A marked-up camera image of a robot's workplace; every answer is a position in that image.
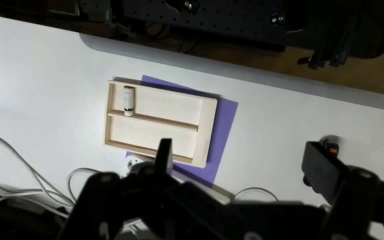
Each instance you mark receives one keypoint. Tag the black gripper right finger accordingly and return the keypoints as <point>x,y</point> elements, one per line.
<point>321,168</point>

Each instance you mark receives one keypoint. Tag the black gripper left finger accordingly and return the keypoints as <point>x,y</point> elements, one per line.
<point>162,161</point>

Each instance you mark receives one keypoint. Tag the white multi-socket power strip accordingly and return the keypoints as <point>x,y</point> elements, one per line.
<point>134,161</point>

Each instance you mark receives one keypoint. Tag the light wooden tray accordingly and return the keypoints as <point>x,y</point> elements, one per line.
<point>160,113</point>

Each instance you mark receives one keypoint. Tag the small white cylinder bottle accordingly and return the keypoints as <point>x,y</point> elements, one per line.
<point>128,101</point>

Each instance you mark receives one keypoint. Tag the purple paper sheet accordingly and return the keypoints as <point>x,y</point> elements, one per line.
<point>224,117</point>

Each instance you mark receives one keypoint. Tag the black chair base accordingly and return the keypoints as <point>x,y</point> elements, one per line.
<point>334,29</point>

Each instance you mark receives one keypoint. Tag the black perforated equipment base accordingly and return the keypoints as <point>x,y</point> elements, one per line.
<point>246,20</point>

